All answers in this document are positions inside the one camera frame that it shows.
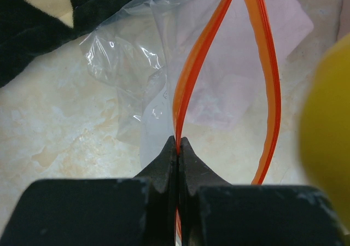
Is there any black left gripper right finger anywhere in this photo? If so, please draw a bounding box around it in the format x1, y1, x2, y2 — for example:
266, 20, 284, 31
178, 138, 347, 245

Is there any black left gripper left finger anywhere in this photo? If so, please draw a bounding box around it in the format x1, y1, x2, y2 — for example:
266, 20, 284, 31
1, 137, 177, 245

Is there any yellow pear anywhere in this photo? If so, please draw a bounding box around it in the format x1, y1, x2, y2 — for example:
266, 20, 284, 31
299, 35, 349, 229

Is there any clear zip bag orange zipper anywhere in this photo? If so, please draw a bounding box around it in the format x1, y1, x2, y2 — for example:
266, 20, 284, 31
79, 0, 315, 241

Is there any pink cloth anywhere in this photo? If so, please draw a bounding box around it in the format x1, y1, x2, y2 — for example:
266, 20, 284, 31
174, 0, 350, 131

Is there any black flower-pattern pillow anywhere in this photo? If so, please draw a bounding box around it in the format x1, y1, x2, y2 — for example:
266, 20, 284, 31
1, 0, 132, 86

